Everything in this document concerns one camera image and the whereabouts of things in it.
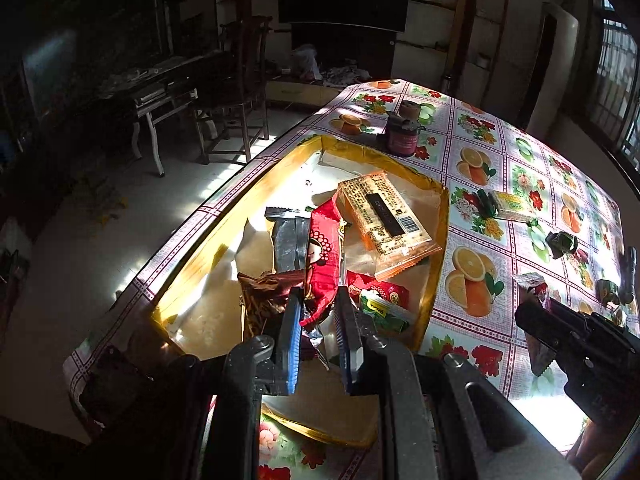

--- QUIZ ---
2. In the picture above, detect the dark red small snack packet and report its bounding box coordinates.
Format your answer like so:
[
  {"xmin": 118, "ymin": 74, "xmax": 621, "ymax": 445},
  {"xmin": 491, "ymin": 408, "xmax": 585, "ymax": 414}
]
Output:
[{"xmin": 236, "ymin": 270, "xmax": 305, "ymax": 340}]

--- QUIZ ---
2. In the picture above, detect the green small snack packet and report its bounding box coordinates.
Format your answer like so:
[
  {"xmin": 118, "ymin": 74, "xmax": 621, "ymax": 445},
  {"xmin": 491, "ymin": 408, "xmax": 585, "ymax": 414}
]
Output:
[{"xmin": 359, "ymin": 290, "xmax": 416, "ymax": 334}]

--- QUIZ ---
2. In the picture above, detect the red snack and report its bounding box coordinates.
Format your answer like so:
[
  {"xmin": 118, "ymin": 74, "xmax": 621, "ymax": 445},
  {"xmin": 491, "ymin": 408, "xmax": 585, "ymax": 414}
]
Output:
[{"xmin": 300, "ymin": 193, "xmax": 345, "ymax": 327}]

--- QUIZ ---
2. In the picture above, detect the dark silver snack bag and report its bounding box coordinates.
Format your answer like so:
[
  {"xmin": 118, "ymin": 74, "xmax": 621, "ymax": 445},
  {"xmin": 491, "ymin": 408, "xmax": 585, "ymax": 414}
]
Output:
[{"xmin": 265, "ymin": 207, "xmax": 311, "ymax": 273}]

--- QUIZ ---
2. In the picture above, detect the orange cracker pack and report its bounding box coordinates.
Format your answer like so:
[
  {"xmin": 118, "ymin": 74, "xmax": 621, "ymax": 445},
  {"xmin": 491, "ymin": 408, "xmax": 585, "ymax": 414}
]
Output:
[{"xmin": 337, "ymin": 170, "xmax": 442, "ymax": 281}]

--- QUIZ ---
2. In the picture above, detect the red candy packet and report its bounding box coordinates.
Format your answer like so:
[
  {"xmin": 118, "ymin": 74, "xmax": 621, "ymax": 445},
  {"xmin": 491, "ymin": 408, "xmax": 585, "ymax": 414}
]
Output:
[{"xmin": 347, "ymin": 271, "xmax": 409, "ymax": 309}]

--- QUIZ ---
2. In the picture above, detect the black flashlight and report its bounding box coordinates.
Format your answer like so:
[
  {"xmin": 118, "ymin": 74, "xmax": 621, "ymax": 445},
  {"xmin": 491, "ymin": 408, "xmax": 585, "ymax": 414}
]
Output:
[{"xmin": 618, "ymin": 246, "xmax": 638, "ymax": 304}]

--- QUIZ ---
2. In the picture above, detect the dark green small packet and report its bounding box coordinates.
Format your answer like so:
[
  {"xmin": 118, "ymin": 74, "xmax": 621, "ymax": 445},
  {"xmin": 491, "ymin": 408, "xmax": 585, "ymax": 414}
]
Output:
[{"xmin": 544, "ymin": 231, "xmax": 578, "ymax": 260}]

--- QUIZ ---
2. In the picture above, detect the floral fruit vinyl tablecloth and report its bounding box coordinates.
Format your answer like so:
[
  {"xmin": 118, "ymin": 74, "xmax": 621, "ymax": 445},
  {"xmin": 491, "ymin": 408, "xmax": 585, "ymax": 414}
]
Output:
[{"xmin": 64, "ymin": 80, "xmax": 623, "ymax": 477}]

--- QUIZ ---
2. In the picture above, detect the dark jar with pink label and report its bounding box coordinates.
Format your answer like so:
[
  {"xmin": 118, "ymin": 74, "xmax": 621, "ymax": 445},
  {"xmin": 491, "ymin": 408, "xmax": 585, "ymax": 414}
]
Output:
[{"xmin": 383, "ymin": 113, "xmax": 424, "ymax": 157}]

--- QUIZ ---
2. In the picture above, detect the low tv cabinet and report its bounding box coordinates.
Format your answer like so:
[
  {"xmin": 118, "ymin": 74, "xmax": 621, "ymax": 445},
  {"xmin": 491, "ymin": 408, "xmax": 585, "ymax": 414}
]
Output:
[{"xmin": 266, "ymin": 80, "xmax": 341, "ymax": 107}]

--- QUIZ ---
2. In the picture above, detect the small tan cup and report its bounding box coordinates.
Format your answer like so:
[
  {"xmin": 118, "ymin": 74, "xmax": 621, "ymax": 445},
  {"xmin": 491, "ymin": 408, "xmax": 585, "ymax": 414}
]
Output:
[{"xmin": 397, "ymin": 100, "xmax": 421, "ymax": 122}]

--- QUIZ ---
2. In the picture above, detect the barred window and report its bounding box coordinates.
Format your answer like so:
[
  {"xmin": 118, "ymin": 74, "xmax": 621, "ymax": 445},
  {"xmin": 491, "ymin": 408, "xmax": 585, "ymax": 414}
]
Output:
[{"xmin": 586, "ymin": 0, "xmax": 639, "ymax": 172}]

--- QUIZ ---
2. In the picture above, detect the white-legged side table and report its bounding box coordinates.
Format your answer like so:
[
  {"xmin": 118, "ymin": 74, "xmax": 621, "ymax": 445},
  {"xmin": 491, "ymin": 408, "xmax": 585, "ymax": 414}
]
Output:
[{"xmin": 98, "ymin": 50, "xmax": 220, "ymax": 178}]

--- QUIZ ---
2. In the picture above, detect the wooden chair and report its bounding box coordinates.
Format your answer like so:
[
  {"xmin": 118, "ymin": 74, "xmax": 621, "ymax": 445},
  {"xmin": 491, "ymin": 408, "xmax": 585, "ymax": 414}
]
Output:
[{"xmin": 193, "ymin": 15, "xmax": 272, "ymax": 166}]

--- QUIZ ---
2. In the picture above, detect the standing air conditioner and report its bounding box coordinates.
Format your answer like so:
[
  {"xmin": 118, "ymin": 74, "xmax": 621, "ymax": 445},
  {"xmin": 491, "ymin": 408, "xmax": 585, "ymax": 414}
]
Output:
[{"xmin": 520, "ymin": 2, "xmax": 579, "ymax": 140}]

